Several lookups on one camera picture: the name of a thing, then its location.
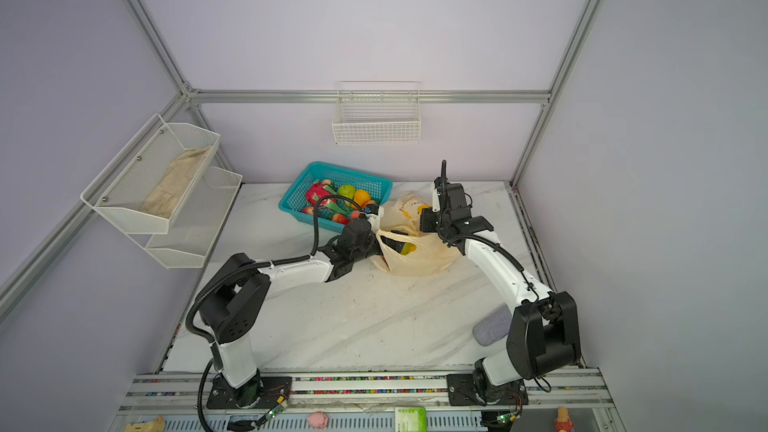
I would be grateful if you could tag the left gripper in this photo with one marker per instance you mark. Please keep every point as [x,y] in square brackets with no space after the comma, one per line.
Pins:
[380,253]

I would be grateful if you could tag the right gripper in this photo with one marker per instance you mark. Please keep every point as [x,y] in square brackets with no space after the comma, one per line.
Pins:
[425,221]

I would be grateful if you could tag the red apple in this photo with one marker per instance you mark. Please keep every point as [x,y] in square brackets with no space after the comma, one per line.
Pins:
[341,219]

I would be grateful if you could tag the beige plastic bag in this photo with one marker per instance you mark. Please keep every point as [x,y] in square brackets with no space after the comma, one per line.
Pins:
[400,224]

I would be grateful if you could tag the green pear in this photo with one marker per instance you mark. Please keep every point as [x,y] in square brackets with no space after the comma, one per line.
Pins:
[408,248]
[347,191]

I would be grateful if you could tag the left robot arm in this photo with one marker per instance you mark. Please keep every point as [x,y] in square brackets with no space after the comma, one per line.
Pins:
[226,308]

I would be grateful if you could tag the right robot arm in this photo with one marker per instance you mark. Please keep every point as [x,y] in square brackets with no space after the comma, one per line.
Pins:
[544,331]

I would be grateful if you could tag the orange mango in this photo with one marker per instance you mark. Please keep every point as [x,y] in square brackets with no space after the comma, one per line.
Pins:
[362,197]

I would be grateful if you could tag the teal plastic basket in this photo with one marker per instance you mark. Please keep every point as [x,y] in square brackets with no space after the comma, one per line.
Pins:
[295,203]

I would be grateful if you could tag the red dragon fruit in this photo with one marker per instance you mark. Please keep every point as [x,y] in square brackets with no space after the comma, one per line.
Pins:
[320,194]

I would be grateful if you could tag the grey sponge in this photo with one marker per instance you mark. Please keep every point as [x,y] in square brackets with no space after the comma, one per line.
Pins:
[493,327]

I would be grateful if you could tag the white mesh lower shelf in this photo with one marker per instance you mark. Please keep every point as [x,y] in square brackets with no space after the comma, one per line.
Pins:
[192,236]

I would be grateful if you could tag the white mesh shelf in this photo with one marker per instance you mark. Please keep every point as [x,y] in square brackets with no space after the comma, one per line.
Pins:
[192,236]
[119,190]

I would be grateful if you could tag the pink pig toy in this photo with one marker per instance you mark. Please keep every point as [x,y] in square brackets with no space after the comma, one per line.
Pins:
[318,420]

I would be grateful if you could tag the green box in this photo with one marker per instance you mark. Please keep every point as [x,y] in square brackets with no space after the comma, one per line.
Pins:
[410,419]

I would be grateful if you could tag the beige cloth in shelf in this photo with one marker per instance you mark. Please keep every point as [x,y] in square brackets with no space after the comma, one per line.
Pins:
[166,196]

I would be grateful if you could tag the white mesh upper shelf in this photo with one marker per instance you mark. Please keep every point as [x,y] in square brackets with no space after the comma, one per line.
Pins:
[119,190]

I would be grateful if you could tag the red figurine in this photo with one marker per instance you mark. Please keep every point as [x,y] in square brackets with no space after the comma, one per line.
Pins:
[563,422]

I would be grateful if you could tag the yellow toy figure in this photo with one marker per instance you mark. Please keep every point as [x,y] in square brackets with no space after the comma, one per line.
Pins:
[158,424]

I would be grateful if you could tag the white wire wall basket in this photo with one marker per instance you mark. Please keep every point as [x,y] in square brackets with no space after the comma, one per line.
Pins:
[377,113]

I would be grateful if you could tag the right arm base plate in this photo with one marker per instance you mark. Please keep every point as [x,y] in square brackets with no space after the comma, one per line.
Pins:
[474,390]

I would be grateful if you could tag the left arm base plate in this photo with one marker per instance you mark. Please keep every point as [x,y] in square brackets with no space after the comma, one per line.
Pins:
[261,393]

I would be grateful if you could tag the aluminium front rail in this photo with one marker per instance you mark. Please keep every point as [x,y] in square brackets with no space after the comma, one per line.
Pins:
[360,401]

